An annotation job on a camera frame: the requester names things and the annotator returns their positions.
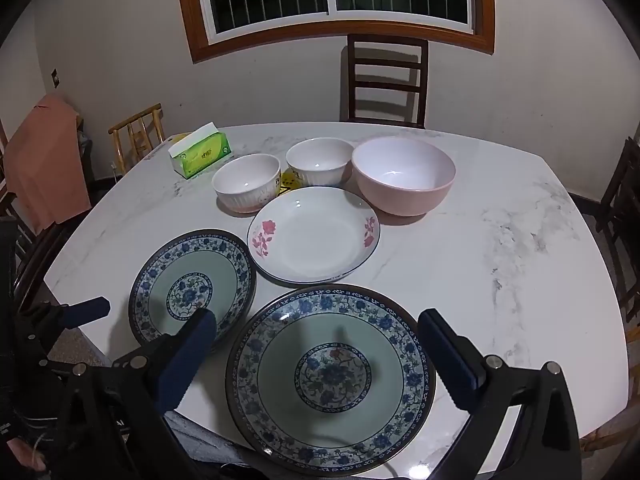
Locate small blue floral plate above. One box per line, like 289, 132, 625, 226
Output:
128, 229, 257, 349

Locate large blue floral plate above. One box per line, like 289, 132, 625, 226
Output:
224, 284, 435, 477

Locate white plate pink flowers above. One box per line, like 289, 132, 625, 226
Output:
247, 186, 381, 286

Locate white ribbed bowl pink base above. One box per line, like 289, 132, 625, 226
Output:
212, 154, 281, 214

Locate large pink bowl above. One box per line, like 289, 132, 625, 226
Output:
352, 136, 457, 218

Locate white ribbed bowl blue base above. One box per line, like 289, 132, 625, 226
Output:
285, 138, 354, 186

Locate person's left hand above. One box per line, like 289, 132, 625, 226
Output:
6, 438, 47, 472

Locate dark wooden chair at left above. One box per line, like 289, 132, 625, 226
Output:
1, 122, 82, 309

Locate dark wooden chair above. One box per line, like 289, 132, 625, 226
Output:
1, 122, 82, 309
596, 138, 639, 322
340, 34, 430, 129

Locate grey trousers lap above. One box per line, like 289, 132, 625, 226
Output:
164, 411, 288, 479

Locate pink cloth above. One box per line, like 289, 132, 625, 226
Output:
4, 93, 91, 233

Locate bamboo chair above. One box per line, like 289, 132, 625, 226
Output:
107, 103, 165, 174

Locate yellow label at table edge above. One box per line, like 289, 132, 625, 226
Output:
168, 132, 191, 143

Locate green tissue pack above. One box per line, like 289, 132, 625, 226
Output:
168, 122, 232, 179

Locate dark wooden chair at right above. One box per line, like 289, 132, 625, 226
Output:
596, 138, 639, 322

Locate yellow warning sticker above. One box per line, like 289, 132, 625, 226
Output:
279, 168, 303, 194

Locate wooden framed window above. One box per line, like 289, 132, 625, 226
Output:
179, 0, 496, 62

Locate black wall switch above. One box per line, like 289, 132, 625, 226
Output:
51, 69, 60, 88

